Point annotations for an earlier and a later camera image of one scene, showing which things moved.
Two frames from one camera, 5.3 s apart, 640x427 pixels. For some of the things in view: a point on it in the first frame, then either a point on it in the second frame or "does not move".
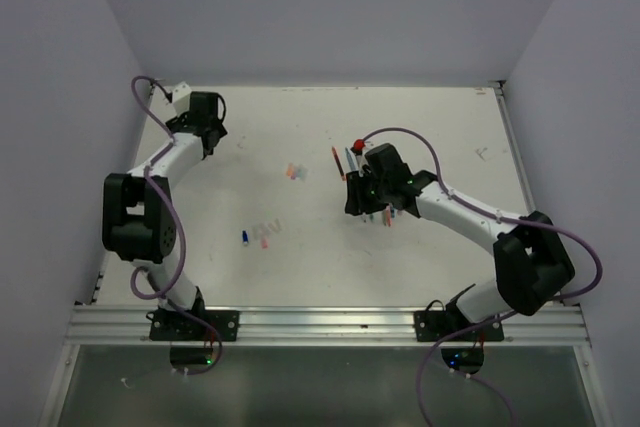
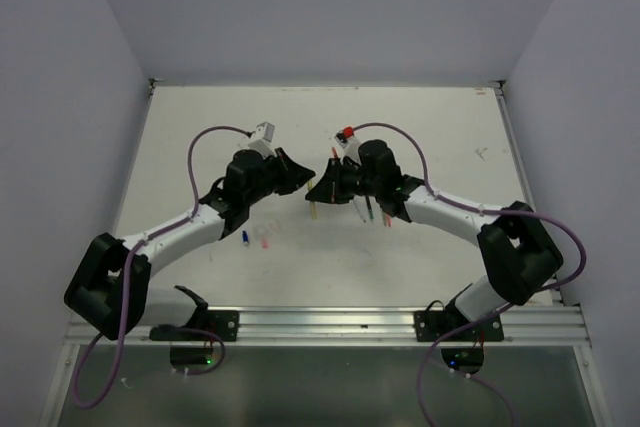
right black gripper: [356, 200] → [329, 188]
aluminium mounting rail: [328, 326] does not move
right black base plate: [436, 325] does not move
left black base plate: [169, 325] does not move
